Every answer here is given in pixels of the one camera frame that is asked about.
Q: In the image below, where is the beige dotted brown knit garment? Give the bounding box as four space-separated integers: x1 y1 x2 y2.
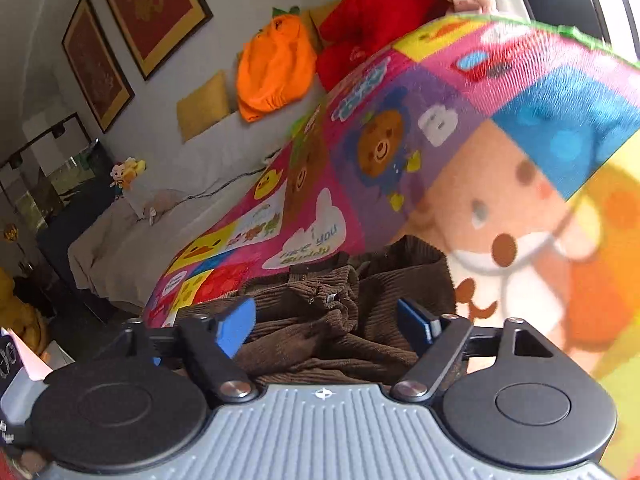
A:
177 235 456 386

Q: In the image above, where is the grey sofa bed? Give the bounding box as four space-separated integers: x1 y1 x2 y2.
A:
67 84 324 312

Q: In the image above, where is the small beige plush toy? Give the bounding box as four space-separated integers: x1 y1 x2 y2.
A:
143 188 188 226

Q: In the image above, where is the small yellow plush toy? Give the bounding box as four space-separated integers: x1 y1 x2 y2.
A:
111 157 146 200

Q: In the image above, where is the colourful cartoon play mat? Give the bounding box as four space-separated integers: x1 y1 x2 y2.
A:
144 15 639 479

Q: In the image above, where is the yellow square pillow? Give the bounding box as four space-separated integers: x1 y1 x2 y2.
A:
176 70 231 143

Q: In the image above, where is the gold framed picture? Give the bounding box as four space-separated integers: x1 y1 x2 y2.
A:
62 0 134 133
106 0 213 80

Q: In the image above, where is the orange pumpkin plush cushion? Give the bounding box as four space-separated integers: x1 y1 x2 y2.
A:
235 10 317 122

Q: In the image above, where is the red plush cushion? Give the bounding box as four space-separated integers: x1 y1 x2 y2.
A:
316 0 448 91

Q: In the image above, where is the black cable on sofa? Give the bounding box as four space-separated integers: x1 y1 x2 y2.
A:
174 146 286 206

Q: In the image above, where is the black frame glass tank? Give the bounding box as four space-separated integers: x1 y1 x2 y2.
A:
1 113 114 236

